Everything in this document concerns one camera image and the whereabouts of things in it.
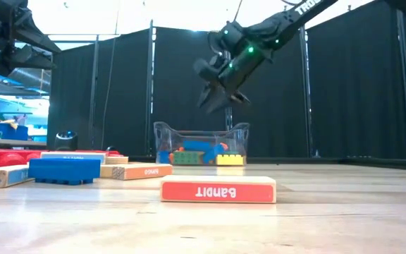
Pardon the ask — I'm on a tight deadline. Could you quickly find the plain wooden block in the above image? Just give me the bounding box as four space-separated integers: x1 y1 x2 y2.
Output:
104 156 130 165

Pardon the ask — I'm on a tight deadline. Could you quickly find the clear plastic bin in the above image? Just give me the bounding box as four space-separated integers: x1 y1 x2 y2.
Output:
153 121 250 167

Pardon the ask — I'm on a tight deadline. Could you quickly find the wooden block Bingo label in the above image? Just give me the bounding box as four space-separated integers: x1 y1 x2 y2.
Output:
99 162 174 181

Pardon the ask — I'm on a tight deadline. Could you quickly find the silver ventilation duct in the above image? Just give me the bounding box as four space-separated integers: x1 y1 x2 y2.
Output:
8 66 51 92

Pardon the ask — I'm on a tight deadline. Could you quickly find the wooden block blue label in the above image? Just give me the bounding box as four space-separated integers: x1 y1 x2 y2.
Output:
39 151 108 164

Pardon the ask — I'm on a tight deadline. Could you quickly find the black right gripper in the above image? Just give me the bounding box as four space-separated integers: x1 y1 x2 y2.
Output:
196 38 273 114

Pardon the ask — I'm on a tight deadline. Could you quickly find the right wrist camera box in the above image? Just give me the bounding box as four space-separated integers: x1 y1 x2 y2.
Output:
193 58 222 83

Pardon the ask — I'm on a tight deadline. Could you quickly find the background table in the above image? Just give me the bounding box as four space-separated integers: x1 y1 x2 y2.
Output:
0 135 48 149

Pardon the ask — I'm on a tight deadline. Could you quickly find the thin hanging cable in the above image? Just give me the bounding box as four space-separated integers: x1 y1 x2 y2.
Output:
99 20 118 151

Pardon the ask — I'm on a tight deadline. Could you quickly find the wooden block Bandit label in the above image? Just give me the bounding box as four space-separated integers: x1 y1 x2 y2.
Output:
159 175 277 205

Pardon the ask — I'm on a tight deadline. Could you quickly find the yellow plastic brick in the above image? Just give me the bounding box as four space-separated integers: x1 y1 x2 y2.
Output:
216 154 245 167

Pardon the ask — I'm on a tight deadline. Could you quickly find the black cylinder speaker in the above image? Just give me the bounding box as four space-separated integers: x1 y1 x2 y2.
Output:
54 130 79 152

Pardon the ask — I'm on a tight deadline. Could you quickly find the black curtain backdrop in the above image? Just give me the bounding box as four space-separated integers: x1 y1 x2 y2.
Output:
47 0 406 159

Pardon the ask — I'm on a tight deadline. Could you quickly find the black metal stand pole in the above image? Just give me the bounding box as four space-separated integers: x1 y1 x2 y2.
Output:
223 26 233 131
88 34 97 151
146 19 154 156
395 8 406 159
298 26 313 158

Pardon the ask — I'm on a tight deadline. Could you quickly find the right camera cable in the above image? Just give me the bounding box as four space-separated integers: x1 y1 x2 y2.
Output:
233 0 245 24

